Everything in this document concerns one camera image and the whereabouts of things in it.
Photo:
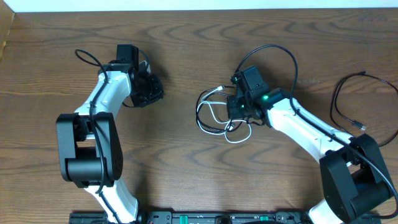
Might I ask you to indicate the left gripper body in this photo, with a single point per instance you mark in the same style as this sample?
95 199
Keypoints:
152 90

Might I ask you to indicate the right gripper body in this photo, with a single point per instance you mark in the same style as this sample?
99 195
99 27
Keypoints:
238 107

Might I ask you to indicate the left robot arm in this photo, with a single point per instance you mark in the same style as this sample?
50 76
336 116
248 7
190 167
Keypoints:
89 148

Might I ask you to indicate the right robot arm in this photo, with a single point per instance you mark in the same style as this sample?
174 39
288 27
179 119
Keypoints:
355 178

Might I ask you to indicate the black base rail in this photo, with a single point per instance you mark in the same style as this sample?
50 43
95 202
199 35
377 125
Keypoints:
206 218

